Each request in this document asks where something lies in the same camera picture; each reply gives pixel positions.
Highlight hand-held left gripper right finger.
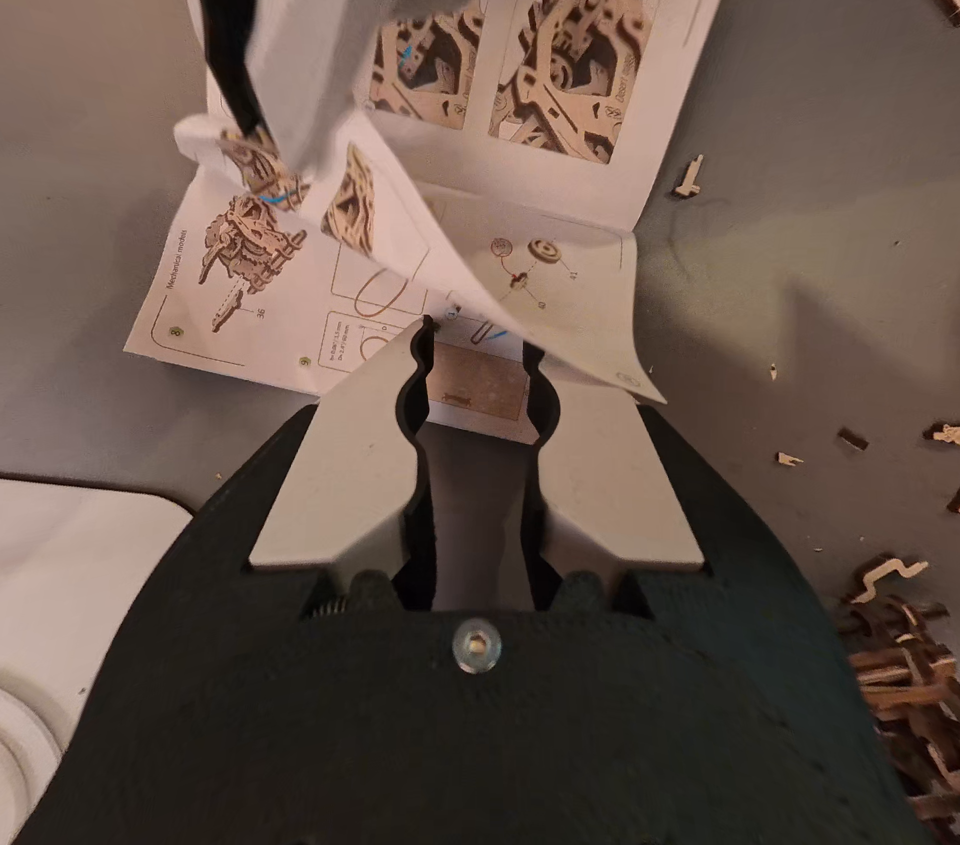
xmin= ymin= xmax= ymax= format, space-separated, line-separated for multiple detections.
xmin=521 ymin=344 xmax=706 ymax=610

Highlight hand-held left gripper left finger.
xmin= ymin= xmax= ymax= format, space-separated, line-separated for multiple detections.
xmin=249 ymin=316 xmax=438 ymax=610

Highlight illustrated instruction booklet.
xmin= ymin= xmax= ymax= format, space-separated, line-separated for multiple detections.
xmin=123 ymin=0 xmax=747 ymax=445

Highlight wooden mechanical model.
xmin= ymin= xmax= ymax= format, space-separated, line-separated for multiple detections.
xmin=836 ymin=597 xmax=960 ymax=824

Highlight zigzag wooden piece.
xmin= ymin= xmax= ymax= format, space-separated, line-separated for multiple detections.
xmin=849 ymin=556 xmax=930 ymax=606

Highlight white document stand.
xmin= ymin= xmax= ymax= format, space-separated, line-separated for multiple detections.
xmin=0 ymin=477 xmax=198 ymax=812

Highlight small T-shaped wooden piece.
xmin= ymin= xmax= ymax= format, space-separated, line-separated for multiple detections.
xmin=671 ymin=153 xmax=706 ymax=200

